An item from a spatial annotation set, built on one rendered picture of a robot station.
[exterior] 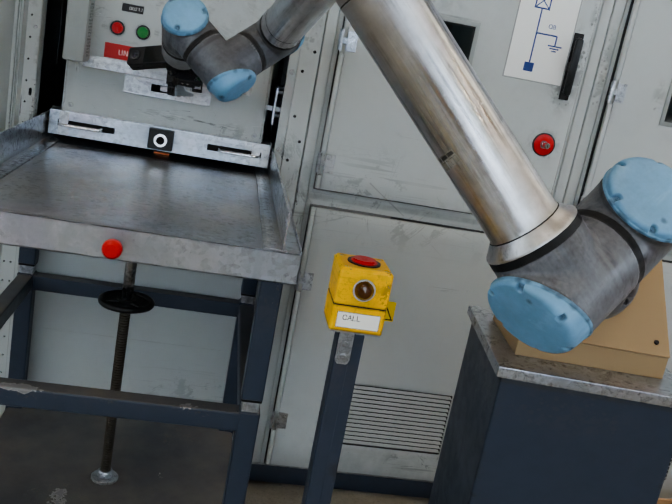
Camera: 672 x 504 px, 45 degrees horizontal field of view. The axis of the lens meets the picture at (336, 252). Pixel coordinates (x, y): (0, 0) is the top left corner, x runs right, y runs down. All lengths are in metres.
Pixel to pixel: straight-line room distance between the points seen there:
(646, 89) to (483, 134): 1.14
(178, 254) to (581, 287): 0.65
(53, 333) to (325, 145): 0.84
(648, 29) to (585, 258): 1.12
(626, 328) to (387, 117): 0.85
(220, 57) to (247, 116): 0.44
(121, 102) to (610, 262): 1.29
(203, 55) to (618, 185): 0.83
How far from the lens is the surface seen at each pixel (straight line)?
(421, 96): 1.13
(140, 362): 2.19
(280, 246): 1.39
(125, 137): 2.07
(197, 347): 2.16
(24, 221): 1.40
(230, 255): 1.37
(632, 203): 1.26
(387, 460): 2.33
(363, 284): 1.15
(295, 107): 2.01
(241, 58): 1.65
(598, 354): 1.46
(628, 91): 2.21
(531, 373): 1.36
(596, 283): 1.19
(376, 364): 2.19
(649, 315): 1.52
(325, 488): 1.32
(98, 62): 2.03
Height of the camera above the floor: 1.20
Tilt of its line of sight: 14 degrees down
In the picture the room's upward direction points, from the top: 11 degrees clockwise
